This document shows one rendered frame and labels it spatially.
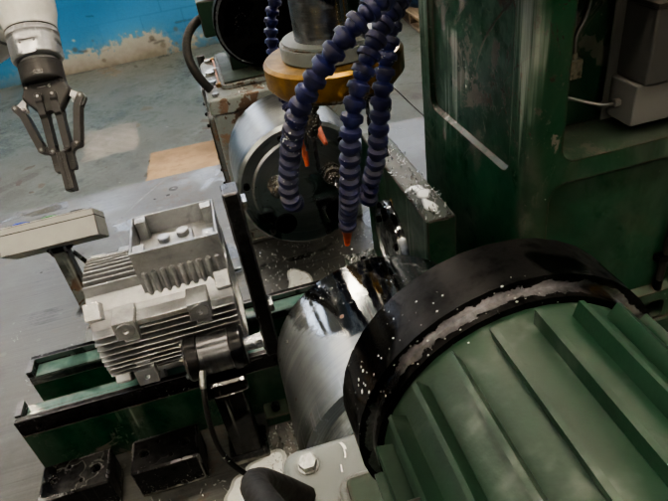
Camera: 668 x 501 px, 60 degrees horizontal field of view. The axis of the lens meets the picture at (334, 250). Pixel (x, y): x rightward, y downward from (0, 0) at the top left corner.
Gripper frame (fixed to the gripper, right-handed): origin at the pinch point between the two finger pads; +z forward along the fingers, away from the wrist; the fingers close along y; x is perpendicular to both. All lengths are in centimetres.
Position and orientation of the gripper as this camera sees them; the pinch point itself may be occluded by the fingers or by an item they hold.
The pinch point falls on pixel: (68, 171)
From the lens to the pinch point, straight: 116.4
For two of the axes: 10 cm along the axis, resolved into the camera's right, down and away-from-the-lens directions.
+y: 9.6, -2.5, 1.2
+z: 2.5, 9.7, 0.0
